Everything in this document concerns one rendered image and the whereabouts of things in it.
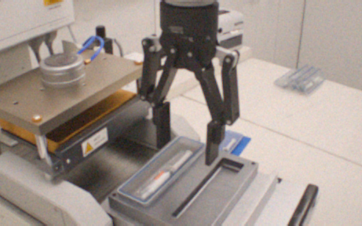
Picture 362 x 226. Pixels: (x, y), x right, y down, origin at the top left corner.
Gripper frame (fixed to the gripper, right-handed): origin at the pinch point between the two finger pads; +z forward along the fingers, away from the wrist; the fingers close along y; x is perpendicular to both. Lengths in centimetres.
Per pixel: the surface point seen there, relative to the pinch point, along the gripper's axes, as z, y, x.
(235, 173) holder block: 9.5, 5.5, 7.1
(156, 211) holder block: 8.1, -0.2, -8.5
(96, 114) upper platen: 1.7, -18.2, 0.5
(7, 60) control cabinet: -4.2, -41.6, 0.2
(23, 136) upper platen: 3.9, -27.2, -9.3
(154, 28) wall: 18, -68, 92
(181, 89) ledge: 30, -40, 68
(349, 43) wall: 57, 0, 248
